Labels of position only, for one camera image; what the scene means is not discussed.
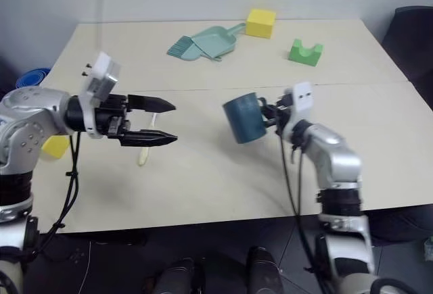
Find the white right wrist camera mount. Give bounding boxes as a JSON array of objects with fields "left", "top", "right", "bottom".
[{"left": 283, "top": 82, "right": 314, "bottom": 140}]

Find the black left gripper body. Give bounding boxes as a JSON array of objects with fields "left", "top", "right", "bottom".
[{"left": 94, "top": 93, "right": 133, "bottom": 140}]

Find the green notched foam block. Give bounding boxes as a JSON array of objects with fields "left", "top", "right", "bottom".
[{"left": 288, "top": 38, "right": 325, "bottom": 69}]

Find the mint green dustpan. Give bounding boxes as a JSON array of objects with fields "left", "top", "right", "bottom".
[{"left": 190, "top": 22, "right": 247, "bottom": 62}]

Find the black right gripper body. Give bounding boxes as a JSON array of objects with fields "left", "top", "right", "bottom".
[{"left": 274, "top": 92, "right": 295, "bottom": 137}]

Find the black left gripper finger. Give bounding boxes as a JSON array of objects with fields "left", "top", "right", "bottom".
[
  {"left": 120, "top": 129, "right": 179, "bottom": 148},
  {"left": 127, "top": 94, "right": 177, "bottom": 114}
]

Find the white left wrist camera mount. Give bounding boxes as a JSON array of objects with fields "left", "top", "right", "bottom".
[{"left": 79, "top": 50, "right": 122, "bottom": 140}]

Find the large yellow foam cube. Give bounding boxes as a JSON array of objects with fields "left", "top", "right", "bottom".
[{"left": 245, "top": 8, "right": 277, "bottom": 41}]

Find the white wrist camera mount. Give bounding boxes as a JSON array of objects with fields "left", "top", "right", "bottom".
[
  {"left": 283, "top": 82, "right": 314, "bottom": 140},
  {"left": 79, "top": 50, "right": 122, "bottom": 140}
]

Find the blue plastic basket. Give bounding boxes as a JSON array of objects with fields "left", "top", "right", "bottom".
[{"left": 15, "top": 67, "right": 52, "bottom": 89}]

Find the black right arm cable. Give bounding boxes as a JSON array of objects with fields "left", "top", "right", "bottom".
[{"left": 277, "top": 131, "right": 334, "bottom": 294}]

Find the black chair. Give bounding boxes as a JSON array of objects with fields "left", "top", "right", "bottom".
[{"left": 382, "top": 5, "right": 433, "bottom": 113}]

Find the dark blue mug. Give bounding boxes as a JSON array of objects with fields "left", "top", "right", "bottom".
[{"left": 222, "top": 92, "right": 269, "bottom": 145}]

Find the cream toothbrush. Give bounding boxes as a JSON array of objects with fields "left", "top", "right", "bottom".
[{"left": 137, "top": 112, "right": 158, "bottom": 167}]

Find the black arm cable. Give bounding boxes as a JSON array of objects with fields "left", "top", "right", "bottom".
[
  {"left": 32, "top": 131, "right": 82, "bottom": 262},
  {"left": 277, "top": 131, "right": 334, "bottom": 294}
]

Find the dark rounded shape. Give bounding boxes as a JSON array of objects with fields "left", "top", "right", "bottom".
[
  {"left": 154, "top": 256, "right": 204, "bottom": 294},
  {"left": 244, "top": 246, "right": 286, "bottom": 294}
]

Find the small yellow foam block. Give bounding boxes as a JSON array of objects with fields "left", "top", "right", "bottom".
[{"left": 41, "top": 134, "right": 72, "bottom": 162}]

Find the mint green hand brush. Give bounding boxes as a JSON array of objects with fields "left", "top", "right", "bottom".
[{"left": 166, "top": 35, "right": 223, "bottom": 63}]

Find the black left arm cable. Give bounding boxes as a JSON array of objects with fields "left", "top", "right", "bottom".
[{"left": 32, "top": 131, "right": 82, "bottom": 262}]

